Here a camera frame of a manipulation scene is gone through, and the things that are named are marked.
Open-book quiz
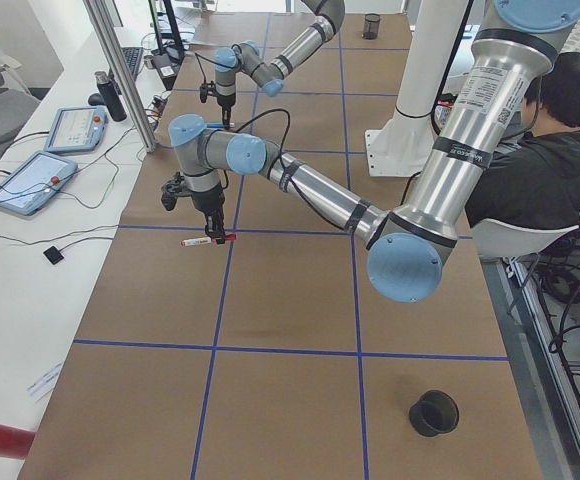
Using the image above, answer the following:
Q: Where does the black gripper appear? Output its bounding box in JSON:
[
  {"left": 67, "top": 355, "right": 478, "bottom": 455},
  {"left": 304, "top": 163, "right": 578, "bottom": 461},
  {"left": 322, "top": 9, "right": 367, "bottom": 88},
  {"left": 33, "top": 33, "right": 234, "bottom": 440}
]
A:
[
  {"left": 191, "top": 185, "right": 226, "bottom": 245},
  {"left": 216, "top": 93, "right": 236, "bottom": 127}
]

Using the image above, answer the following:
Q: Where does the red white marker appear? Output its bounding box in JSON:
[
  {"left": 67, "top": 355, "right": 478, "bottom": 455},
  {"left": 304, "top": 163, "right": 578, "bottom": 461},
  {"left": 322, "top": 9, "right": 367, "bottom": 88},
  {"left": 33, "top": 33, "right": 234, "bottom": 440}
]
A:
[{"left": 180, "top": 233, "right": 237, "bottom": 247}]

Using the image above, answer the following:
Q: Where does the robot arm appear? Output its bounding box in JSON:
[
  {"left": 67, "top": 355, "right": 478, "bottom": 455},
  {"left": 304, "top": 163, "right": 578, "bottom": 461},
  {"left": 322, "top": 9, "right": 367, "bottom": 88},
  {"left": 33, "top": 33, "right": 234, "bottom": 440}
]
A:
[
  {"left": 200, "top": 0, "right": 346, "bottom": 129},
  {"left": 161, "top": 1, "right": 580, "bottom": 302}
]

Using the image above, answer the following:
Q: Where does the black keyboard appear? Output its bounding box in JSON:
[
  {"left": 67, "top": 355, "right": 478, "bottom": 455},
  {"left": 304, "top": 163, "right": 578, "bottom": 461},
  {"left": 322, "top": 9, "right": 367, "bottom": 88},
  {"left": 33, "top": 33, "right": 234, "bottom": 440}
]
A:
[{"left": 121, "top": 47, "right": 144, "bottom": 80}]

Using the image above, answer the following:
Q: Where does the black water bottle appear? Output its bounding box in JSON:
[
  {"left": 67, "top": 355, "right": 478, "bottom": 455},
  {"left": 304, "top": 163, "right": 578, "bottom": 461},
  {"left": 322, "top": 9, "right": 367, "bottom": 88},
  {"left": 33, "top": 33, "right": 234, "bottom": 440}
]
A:
[{"left": 94, "top": 71, "right": 127, "bottom": 122}]

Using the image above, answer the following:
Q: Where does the far teach pendant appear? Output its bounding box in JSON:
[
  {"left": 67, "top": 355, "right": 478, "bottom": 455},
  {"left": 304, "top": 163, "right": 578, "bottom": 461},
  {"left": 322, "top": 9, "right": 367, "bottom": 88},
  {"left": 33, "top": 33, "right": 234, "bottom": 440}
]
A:
[{"left": 44, "top": 106, "right": 108, "bottom": 154}]

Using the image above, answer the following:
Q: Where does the teach pendant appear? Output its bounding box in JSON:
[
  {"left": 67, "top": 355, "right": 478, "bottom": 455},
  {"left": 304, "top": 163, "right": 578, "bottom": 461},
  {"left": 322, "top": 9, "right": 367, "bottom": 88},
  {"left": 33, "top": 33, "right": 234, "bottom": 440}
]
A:
[
  {"left": 44, "top": 106, "right": 108, "bottom": 154},
  {"left": 0, "top": 151, "right": 78, "bottom": 216}
]

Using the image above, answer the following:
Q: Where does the small black sensor box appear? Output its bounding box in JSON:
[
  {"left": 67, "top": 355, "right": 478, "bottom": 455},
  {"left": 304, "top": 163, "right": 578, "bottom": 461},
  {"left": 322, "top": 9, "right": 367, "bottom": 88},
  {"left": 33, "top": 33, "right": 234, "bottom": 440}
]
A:
[{"left": 43, "top": 246, "right": 64, "bottom": 265}]

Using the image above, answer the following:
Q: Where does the black mesh cup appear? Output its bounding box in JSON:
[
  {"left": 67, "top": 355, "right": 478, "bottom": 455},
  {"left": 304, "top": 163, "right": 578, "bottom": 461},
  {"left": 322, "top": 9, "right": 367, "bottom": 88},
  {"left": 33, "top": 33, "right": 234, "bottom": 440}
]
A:
[{"left": 362, "top": 13, "right": 381, "bottom": 40}]

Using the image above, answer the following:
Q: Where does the near teach pendant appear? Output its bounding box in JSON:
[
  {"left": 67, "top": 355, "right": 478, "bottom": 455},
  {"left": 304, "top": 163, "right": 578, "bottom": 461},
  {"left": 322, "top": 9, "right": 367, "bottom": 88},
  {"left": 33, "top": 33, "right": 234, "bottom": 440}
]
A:
[{"left": 0, "top": 151, "right": 78, "bottom": 216}]

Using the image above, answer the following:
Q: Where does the white paper label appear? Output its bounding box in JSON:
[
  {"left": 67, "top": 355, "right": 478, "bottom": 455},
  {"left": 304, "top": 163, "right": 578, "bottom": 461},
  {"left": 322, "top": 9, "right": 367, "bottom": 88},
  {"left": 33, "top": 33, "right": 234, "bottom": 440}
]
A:
[{"left": 27, "top": 362, "right": 64, "bottom": 402}]

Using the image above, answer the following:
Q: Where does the white chair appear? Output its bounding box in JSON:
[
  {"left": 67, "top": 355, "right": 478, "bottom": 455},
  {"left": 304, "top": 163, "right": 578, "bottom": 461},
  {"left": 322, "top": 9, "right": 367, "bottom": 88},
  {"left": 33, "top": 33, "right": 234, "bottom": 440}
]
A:
[{"left": 471, "top": 218, "right": 578, "bottom": 259}]

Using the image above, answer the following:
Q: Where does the black solid cup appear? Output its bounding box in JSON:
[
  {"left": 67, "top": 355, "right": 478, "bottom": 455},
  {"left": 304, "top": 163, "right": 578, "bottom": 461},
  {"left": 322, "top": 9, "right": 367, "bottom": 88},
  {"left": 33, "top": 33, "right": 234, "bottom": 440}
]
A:
[{"left": 409, "top": 390, "right": 459, "bottom": 437}]

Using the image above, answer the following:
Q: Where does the person in black hoodie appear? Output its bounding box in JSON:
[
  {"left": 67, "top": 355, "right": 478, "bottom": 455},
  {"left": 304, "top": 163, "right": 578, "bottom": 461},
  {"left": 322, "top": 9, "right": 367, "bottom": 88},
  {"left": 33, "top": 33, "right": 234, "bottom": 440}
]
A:
[{"left": 465, "top": 52, "right": 580, "bottom": 230}]

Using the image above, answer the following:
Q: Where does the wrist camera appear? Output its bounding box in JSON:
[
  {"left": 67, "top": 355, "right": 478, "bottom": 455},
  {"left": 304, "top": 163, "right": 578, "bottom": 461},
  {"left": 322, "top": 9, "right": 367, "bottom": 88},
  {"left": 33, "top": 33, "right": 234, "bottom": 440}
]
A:
[
  {"left": 161, "top": 172, "right": 192, "bottom": 211},
  {"left": 199, "top": 81, "right": 217, "bottom": 103}
]

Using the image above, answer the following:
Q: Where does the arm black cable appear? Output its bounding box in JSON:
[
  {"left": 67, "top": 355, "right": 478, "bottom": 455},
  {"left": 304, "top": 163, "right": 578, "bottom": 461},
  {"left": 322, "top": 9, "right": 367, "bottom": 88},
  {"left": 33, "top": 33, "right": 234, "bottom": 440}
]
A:
[{"left": 239, "top": 109, "right": 371, "bottom": 236}]

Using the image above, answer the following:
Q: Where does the aluminium frame post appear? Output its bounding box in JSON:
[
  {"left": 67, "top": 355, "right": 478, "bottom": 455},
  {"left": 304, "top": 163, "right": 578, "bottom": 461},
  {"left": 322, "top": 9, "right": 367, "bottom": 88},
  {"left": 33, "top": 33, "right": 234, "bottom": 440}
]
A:
[{"left": 83, "top": 0, "right": 157, "bottom": 153}]

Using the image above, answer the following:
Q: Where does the white pedestal column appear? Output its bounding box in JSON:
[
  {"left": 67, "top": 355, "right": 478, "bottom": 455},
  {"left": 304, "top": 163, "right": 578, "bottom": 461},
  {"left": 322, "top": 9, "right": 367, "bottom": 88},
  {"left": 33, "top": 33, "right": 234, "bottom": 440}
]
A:
[{"left": 365, "top": 0, "right": 472, "bottom": 177}]

